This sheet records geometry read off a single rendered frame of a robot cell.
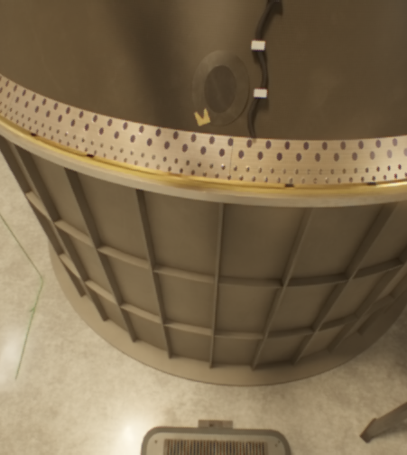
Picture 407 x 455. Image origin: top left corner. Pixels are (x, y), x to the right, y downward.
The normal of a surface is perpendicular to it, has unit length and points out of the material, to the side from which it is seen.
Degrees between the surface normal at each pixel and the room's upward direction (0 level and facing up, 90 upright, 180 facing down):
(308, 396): 0
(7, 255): 0
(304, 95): 62
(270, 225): 90
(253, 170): 43
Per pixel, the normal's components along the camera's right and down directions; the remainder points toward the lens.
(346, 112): 0.06, 0.38
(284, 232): 0.00, 0.77
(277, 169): -0.04, 0.06
